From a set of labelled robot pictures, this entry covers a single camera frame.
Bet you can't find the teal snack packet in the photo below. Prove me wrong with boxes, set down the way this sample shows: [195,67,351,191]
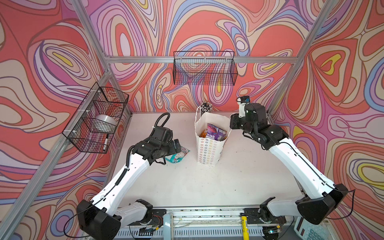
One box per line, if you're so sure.
[165,147,190,164]

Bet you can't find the purple snack packet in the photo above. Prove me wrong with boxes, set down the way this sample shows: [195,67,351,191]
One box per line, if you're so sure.
[205,124,227,142]

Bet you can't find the white patterned paper bag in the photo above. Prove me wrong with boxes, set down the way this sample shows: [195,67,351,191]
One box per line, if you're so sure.
[195,107,231,167]

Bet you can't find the orange snack packet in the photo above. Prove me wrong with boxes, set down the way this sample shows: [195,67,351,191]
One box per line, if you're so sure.
[200,129,207,138]

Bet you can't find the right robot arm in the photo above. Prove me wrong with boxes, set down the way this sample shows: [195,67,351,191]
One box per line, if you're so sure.
[230,96,349,225]

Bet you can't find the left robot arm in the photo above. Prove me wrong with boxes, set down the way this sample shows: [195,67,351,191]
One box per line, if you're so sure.
[77,126,181,240]

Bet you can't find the pencil cup with pencils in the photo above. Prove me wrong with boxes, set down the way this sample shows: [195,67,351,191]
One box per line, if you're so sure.
[200,102,213,114]

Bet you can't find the black marker pen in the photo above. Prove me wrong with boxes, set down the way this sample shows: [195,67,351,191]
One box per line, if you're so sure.
[103,134,109,151]

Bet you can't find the silver tape roll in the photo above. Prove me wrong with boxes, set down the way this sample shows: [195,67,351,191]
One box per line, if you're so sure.
[92,115,117,134]

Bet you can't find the yellow marker pen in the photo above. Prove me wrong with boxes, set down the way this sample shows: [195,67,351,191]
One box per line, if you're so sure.
[241,215,250,240]

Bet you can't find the white calculator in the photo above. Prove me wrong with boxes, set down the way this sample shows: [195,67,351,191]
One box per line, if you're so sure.
[294,217,330,240]

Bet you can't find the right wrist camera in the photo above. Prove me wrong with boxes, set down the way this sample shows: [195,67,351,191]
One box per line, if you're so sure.
[236,96,251,118]

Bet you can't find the black wire basket left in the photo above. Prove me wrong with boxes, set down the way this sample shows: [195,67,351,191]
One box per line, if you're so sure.
[62,83,129,154]

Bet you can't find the black wire basket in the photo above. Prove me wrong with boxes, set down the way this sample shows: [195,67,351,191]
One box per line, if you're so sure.
[173,50,238,86]
[62,83,129,154]

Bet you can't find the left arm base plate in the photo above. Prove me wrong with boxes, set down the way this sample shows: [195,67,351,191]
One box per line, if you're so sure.
[129,209,167,228]

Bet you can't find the black wire basket back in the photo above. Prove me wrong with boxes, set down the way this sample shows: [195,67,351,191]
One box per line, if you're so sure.
[173,50,238,86]

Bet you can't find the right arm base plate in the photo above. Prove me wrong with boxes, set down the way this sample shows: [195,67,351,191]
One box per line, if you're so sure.
[244,208,287,225]

